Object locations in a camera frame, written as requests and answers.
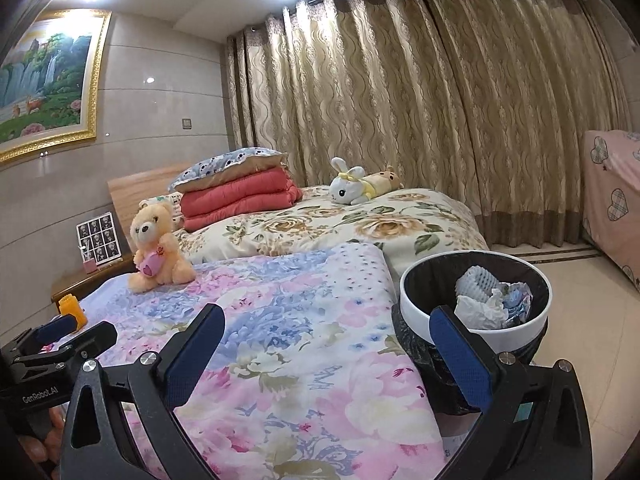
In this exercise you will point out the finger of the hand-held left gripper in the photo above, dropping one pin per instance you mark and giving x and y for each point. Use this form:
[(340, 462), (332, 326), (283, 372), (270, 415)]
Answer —
[(95, 337), (57, 327)]

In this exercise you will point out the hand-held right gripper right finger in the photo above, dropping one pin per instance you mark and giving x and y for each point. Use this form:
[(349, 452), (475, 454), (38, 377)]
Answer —
[(462, 360)]

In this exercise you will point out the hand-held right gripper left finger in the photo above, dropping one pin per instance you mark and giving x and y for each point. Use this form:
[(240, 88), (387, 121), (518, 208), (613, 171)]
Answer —
[(192, 355)]

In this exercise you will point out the white trash bin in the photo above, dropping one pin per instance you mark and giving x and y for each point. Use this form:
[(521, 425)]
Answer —
[(500, 340)]

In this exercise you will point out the white tissue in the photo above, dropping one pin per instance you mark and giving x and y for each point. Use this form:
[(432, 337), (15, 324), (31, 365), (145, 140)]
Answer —
[(480, 312)]

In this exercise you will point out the white foam fruit net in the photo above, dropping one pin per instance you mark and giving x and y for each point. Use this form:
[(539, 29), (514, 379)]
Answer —
[(472, 285)]

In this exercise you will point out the blue wrapper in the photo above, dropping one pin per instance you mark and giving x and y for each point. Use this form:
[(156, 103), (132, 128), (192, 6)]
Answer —
[(517, 305)]

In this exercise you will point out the person's left hand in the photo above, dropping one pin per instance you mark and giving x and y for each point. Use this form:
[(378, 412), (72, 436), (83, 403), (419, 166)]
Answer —
[(37, 450)]

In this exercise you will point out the yellow foam fruit net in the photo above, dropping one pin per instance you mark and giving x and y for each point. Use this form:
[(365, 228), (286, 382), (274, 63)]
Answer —
[(72, 310)]

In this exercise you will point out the wooden nightstand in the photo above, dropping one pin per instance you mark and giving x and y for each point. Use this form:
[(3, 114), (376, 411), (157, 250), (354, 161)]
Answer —
[(75, 282)]

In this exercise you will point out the pink reed diffuser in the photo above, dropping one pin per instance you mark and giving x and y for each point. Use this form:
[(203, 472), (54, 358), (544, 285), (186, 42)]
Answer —
[(90, 266)]

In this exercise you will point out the pink blue floral blanket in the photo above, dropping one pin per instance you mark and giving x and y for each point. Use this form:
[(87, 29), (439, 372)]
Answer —
[(290, 360)]

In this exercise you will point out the peach teddy bear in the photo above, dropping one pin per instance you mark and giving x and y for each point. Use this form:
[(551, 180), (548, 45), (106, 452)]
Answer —
[(150, 232)]

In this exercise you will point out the wooden headboard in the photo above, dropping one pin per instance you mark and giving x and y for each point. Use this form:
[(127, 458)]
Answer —
[(125, 195)]

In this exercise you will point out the cartoon print pillow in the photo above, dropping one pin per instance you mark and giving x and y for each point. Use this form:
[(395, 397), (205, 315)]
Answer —
[(175, 210)]

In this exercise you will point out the red folded quilt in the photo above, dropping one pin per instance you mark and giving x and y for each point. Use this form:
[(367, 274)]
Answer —
[(235, 200)]

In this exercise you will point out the beige floral quilt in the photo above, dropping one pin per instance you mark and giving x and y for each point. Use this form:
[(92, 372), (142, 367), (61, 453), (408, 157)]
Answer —
[(350, 225)]

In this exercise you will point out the blue patterned pillow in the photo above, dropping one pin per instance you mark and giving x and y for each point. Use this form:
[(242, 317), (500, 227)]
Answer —
[(225, 165)]

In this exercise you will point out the white bunny plush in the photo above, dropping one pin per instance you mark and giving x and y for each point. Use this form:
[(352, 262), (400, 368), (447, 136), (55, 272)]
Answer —
[(345, 187)]

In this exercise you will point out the pink heart print cloth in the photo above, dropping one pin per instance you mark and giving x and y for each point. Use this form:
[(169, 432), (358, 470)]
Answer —
[(610, 200)]

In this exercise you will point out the gold framed landscape painting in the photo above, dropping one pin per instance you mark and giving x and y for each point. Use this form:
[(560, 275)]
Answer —
[(45, 80)]

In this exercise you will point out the beige patterned curtain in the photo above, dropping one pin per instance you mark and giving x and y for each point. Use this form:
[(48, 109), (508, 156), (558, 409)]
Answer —
[(400, 110)]

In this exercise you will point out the photo grid frame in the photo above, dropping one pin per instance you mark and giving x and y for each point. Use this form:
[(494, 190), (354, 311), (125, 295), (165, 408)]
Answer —
[(100, 240)]

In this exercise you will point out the wall switch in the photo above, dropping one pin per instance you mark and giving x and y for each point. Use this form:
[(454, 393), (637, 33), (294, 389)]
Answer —
[(186, 123)]

